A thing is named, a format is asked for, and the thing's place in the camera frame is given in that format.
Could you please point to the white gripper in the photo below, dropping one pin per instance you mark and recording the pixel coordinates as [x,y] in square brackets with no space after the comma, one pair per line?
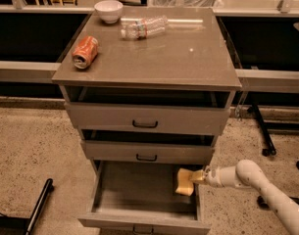
[214,176]

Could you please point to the yellow sponge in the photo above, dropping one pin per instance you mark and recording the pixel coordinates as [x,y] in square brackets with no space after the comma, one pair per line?
[184,184]

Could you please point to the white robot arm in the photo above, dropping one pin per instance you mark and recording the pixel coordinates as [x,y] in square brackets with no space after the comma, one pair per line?
[247,174]

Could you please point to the bottom grey drawer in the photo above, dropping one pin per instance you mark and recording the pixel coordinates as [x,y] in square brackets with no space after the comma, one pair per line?
[141,198]

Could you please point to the grey drawer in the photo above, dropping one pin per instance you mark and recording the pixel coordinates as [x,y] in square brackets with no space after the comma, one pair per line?
[147,153]
[141,198]
[156,119]

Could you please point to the top grey drawer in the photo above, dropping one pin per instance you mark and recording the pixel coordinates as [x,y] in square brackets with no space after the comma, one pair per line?
[156,119]

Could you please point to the middle grey drawer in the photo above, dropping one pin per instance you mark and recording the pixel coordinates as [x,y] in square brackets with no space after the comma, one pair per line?
[147,153]

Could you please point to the grey drawer cabinet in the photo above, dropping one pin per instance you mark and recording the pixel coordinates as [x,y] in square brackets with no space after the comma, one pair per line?
[186,66]

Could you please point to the black stand leg right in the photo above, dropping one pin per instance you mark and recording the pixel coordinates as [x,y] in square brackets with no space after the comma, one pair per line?
[269,150]

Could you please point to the black stand leg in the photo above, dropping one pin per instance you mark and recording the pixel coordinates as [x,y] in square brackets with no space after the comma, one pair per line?
[269,150]
[46,190]

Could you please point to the black stand leg left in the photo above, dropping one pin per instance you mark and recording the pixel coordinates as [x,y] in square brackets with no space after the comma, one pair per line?
[46,190]

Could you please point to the clear plastic water bottle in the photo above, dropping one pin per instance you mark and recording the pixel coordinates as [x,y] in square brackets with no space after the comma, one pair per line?
[144,28]

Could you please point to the orange soda can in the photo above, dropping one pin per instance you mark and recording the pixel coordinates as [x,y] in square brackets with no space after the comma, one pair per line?
[85,52]

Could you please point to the white bowl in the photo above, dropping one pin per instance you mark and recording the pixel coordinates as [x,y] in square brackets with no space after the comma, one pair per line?
[109,11]

